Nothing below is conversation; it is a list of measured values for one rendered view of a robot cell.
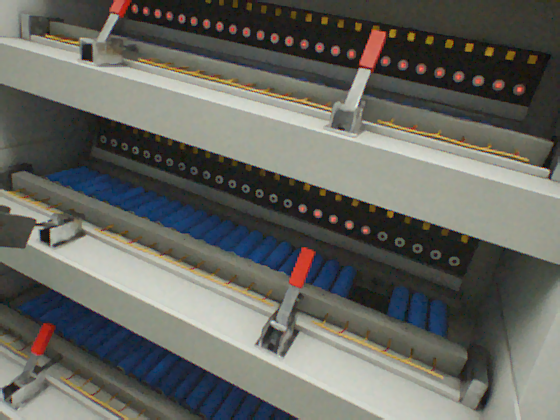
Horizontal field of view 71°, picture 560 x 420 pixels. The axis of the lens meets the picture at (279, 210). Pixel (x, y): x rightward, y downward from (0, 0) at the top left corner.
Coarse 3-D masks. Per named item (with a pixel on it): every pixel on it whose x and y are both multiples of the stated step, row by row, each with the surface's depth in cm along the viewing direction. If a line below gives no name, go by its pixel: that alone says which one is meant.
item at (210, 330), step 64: (192, 192) 54; (0, 256) 44; (64, 256) 40; (128, 256) 42; (384, 256) 46; (128, 320) 38; (192, 320) 35; (256, 320) 37; (320, 320) 39; (256, 384) 34; (320, 384) 31; (384, 384) 33; (448, 384) 34; (512, 384) 28
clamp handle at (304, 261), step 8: (304, 248) 35; (304, 256) 35; (312, 256) 35; (296, 264) 35; (304, 264) 35; (296, 272) 35; (304, 272) 34; (296, 280) 34; (304, 280) 35; (288, 288) 35; (296, 288) 34; (288, 296) 34; (296, 296) 34; (288, 304) 34; (280, 312) 34; (288, 312) 34; (280, 320) 34; (288, 320) 35
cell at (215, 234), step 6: (222, 222) 49; (228, 222) 49; (216, 228) 47; (222, 228) 48; (228, 228) 49; (204, 234) 46; (210, 234) 46; (216, 234) 46; (222, 234) 47; (204, 240) 45; (210, 240) 45; (216, 240) 46
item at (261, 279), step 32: (32, 192) 49; (64, 192) 48; (128, 224) 44; (160, 256) 42; (192, 256) 42; (224, 256) 41; (256, 288) 40; (320, 288) 39; (352, 320) 37; (384, 320) 37; (384, 352) 35; (416, 352) 36; (448, 352) 34
